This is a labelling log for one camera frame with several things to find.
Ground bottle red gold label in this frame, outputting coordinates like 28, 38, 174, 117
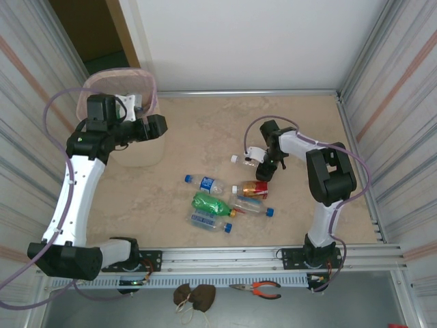
231, 180, 269, 200

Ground clear bottle white cap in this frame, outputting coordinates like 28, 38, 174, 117
230, 154, 261, 169

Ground clear bottle blue cap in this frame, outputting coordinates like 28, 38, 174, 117
227, 193, 275, 219

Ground clear bottle blue Pepsi label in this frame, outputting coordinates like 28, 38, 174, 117
184, 173, 227, 195

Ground green plastic bottle yellow cap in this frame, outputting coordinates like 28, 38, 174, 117
191, 191, 238, 219

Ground clear bottle pale blue label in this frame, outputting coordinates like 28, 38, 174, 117
186, 208, 234, 235

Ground beige plastic waste bin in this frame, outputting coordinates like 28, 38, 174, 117
76, 67, 167, 168

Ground brown wooden door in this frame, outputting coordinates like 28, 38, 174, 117
105, 0, 141, 68

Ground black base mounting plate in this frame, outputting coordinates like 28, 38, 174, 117
136, 249, 163, 273
280, 246, 343, 271

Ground brown cloth pouch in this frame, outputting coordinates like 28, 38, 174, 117
190, 284, 217, 314
173, 283, 195, 308

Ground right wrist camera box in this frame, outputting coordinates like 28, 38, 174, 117
244, 146, 266, 165

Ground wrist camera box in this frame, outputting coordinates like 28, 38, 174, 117
244, 146, 266, 165
113, 94, 143, 123

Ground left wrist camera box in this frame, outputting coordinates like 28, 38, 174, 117
113, 94, 143, 123

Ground aluminium mounting rail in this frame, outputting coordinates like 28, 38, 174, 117
36, 243, 409, 276

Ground orange handled pliers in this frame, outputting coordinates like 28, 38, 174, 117
228, 280, 283, 301

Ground thin coloured wires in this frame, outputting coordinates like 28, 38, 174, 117
138, 258, 154, 285
307, 262, 341, 293

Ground white slotted cable duct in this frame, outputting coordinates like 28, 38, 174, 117
44, 274, 310, 290

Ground beige string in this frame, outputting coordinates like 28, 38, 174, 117
175, 295, 210, 325

